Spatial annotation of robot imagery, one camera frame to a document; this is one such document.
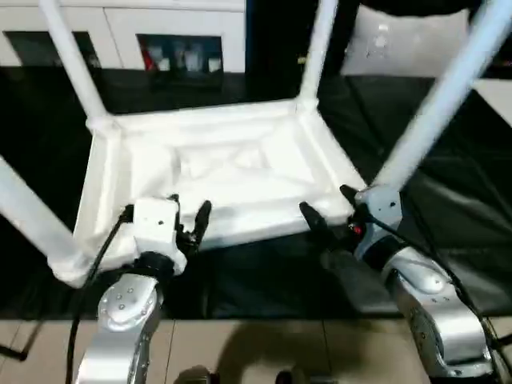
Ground grey right robot foot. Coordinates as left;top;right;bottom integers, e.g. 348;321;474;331
275;367;333;384

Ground flat white board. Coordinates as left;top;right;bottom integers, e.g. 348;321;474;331
475;78;512;121

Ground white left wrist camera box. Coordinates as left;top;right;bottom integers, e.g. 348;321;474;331
131;198;189;277

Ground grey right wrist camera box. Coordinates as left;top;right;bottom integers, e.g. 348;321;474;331
354;186;401;261

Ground black work mat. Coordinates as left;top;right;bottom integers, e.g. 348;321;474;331
0;66;512;321

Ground grey left robot foot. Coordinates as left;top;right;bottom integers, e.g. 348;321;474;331
175;363;221;384

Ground black metal table frame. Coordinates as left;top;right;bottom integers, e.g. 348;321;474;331
0;319;45;363

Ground white glass door cabinet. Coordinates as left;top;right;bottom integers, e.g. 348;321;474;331
0;0;247;75

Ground grey robot foot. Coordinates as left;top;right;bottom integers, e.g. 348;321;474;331
175;363;221;384
275;367;333;384

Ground white plastic table leg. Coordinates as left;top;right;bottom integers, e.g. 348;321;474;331
370;0;507;193
38;0;111;121
0;154;93;287
298;0;341;109

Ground white plastic table top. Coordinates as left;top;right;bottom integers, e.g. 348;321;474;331
46;98;369;289

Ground black box with gold label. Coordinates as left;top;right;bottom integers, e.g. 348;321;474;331
243;0;361;101

